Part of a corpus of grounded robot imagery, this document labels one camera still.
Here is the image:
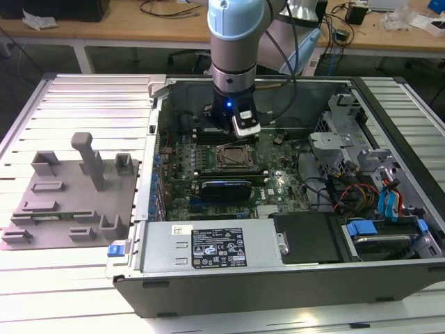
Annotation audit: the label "silver square CPU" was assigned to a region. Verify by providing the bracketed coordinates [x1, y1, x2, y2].
[224, 149, 246, 166]

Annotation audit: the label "metal socket cover frame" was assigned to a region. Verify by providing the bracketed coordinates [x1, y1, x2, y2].
[215, 145, 254, 171]

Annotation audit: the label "CPU socket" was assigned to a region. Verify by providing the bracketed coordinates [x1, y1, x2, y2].
[211, 143, 259, 172]

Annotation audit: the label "pale grey case latch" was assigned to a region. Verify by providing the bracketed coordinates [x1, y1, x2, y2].
[147, 74, 168, 100]

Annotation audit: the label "green motherboard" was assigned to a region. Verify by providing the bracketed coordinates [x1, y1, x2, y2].
[158, 130, 314, 222]

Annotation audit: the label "black graphics card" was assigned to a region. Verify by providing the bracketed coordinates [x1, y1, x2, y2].
[200, 179, 253, 202]

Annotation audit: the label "black expansion slot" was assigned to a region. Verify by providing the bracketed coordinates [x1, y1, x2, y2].
[189, 205, 251, 214]

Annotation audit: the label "silver chipset heatsink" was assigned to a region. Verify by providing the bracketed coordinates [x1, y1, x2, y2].
[257, 204, 282, 218]

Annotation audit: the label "grey metal disk bay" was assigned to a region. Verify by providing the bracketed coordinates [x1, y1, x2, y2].
[307, 131, 354, 175]

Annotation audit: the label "wooden desk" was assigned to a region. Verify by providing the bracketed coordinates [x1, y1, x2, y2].
[0, 0, 445, 76]

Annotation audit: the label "grey power supply unit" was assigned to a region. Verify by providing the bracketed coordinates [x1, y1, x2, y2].
[138, 221, 279, 274]

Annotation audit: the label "black plastic drive cover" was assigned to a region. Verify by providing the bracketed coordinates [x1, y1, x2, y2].
[270, 212, 348, 265]

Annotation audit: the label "small black box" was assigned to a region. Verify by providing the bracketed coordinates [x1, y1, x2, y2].
[345, 5, 369, 26]

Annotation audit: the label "grey parts rack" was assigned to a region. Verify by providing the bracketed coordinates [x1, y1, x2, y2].
[0, 131, 142, 251]

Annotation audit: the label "hard disk blue carrier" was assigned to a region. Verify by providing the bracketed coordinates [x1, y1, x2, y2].
[342, 218, 430, 262]

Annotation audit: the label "open black PC case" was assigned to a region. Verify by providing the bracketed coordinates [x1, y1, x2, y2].
[113, 74, 445, 319]

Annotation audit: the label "clear plastic bag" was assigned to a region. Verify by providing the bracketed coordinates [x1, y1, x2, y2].
[380, 5, 430, 33]

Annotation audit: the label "black monitor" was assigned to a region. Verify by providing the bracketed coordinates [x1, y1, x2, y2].
[0, 0, 111, 22]

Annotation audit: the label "crumpled white paper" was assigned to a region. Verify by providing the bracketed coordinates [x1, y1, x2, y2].
[21, 9, 58, 31]

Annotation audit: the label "white cardboard box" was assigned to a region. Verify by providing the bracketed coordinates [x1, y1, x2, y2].
[424, 19, 445, 38]

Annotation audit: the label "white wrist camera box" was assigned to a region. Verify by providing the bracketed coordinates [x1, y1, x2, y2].
[232, 109, 262, 138]

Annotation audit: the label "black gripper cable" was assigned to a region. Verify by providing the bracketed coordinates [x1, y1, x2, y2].
[257, 0, 300, 122]

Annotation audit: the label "black cable bundle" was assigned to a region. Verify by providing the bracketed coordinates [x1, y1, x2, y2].
[301, 173, 341, 213]

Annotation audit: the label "red orange power wires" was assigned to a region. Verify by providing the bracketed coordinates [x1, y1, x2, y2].
[332, 182, 380, 213]

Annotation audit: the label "blue data wire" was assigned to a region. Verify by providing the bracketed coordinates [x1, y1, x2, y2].
[377, 177, 404, 222]

